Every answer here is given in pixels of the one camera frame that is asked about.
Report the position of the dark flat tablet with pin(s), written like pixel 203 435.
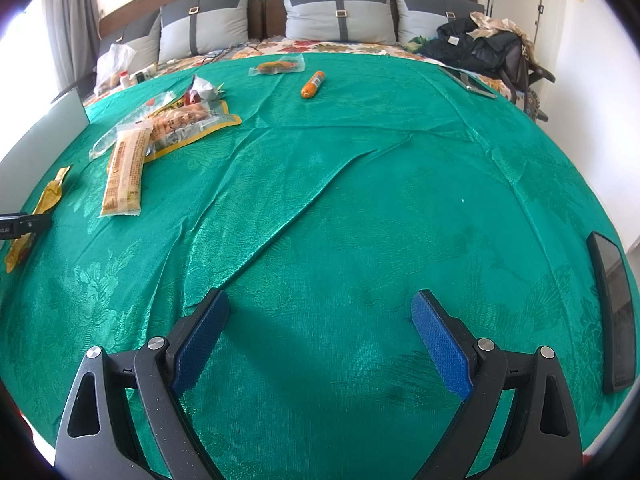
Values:
pixel 470 82

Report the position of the green tablecloth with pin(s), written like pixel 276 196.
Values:
pixel 350 185

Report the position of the green patterned cloth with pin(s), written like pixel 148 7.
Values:
pixel 420 42

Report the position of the clear packet orange snack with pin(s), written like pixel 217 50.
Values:
pixel 277 66

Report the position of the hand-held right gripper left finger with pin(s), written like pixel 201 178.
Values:
pixel 200 340

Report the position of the orange sausage stick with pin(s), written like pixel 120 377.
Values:
pixel 313 85

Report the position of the yellow cartoon snack packet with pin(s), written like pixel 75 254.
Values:
pixel 155 105

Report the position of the black smartphone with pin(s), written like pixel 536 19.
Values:
pixel 612 310

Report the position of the floral bedspread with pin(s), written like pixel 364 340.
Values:
pixel 350 47

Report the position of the small white red snack packet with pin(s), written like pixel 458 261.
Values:
pixel 205 90

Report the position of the grey cardboard box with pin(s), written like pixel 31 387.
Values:
pixel 45 135

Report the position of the long beige snack packet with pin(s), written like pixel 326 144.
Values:
pixel 125 175

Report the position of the clear plastic snack wrapper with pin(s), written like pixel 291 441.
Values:
pixel 102 144

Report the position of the black armchair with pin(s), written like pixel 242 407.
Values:
pixel 537 77

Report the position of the narrow mustard yellow packet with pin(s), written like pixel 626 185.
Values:
pixel 47 197

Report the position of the clear plastic bag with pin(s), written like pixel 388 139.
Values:
pixel 115 62

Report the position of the grey curtain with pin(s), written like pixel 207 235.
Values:
pixel 75 20

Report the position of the clear yellow-edged snack packet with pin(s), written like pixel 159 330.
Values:
pixel 195 122

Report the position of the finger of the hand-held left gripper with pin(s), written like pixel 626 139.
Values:
pixel 30 224

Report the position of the beige crumpled cloth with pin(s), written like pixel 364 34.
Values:
pixel 500 27

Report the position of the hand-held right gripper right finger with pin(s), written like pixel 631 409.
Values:
pixel 440 345

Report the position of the small red-capped bottle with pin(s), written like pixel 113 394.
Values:
pixel 123 80

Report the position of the black jacket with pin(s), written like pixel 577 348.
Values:
pixel 475 52

